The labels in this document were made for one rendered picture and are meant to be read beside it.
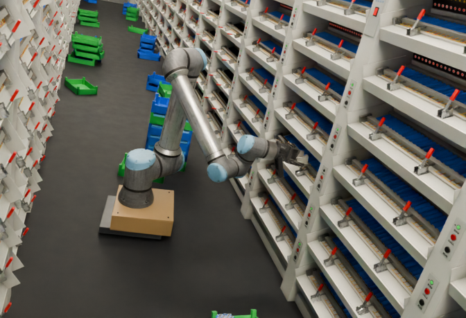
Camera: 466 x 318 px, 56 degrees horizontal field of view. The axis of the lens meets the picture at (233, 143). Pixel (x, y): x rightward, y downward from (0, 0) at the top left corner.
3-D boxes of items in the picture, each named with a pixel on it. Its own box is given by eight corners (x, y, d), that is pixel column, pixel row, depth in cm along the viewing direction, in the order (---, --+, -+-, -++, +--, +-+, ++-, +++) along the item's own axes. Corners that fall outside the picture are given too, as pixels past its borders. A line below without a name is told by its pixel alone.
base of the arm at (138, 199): (114, 206, 227) (116, 189, 223) (121, 188, 244) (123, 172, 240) (151, 210, 229) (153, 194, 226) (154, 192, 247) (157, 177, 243)
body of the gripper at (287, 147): (302, 150, 205) (280, 145, 200) (295, 166, 208) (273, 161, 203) (295, 143, 212) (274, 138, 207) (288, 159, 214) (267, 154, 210)
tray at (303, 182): (311, 203, 201) (309, 186, 197) (266, 147, 254) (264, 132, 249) (350, 191, 205) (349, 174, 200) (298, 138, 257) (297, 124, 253)
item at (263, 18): (286, 44, 240) (283, 19, 234) (252, 24, 293) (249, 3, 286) (320, 37, 244) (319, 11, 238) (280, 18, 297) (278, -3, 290)
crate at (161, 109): (150, 111, 294) (152, 100, 291) (154, 102, 313) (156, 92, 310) (194, 120, 298) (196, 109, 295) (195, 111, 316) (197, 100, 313)
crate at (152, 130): (147, 134, 300) (149, 122, 297) (151, 123, 319) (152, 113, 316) (190, 141, 303) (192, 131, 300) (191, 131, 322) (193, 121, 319)
